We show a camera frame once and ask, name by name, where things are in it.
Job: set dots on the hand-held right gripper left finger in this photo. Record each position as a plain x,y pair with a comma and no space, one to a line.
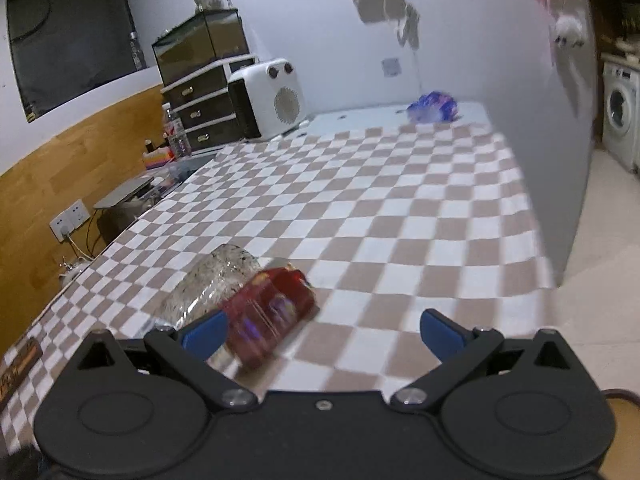
205,332

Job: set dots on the dark wooden sign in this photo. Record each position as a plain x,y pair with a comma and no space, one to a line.
17,367

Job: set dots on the dark drawer unit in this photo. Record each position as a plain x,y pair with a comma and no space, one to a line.
205,110

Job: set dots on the dark wall panel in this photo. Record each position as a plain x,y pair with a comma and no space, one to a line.
65,35

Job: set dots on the white double wall socket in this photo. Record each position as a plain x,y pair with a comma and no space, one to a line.
70,220

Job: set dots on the silver insulation mat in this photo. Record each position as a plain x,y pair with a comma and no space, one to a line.
360,117

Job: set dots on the brown round trash bin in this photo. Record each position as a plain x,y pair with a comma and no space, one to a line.
625,410

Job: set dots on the white washing machine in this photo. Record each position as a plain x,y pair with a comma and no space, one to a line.
620,110

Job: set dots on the glass tank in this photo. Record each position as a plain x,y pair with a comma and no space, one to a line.
200,45

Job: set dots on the brown white checkered tablecloth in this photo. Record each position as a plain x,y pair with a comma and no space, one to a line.
375,220

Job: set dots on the white plush toy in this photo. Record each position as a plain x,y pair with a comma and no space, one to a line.
567,30

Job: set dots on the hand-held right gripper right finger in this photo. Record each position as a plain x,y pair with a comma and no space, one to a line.
440,332

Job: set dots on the clear water bottle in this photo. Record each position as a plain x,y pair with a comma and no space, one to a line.
176,132

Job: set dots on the clear plastic packet red label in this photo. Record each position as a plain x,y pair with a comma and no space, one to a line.
270,310

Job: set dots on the pink box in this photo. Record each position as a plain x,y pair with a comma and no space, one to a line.
157,158

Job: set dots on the white heater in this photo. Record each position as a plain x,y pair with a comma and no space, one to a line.
280,100

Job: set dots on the grey laptop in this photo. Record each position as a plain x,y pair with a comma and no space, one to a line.
122,194

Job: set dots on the purple plastic packet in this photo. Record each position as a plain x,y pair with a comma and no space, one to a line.
432,107

